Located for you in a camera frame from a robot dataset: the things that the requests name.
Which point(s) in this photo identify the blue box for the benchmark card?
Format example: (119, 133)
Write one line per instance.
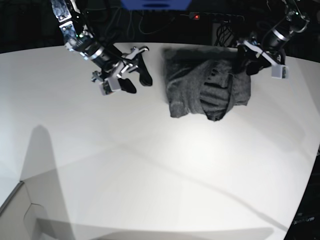
(156, 4)

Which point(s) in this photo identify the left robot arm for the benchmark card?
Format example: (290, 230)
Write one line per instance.
(293, 22)

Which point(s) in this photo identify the grey t-shirt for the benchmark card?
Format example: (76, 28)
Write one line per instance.
(203, 81)

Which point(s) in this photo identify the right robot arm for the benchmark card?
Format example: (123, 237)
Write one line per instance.
(78, 36)

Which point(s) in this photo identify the black power strip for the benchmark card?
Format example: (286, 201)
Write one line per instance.
(217, 17)

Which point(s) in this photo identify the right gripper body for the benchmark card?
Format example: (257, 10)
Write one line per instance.
(113, 69)

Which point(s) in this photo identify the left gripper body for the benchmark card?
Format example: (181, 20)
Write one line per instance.
(276, 57)

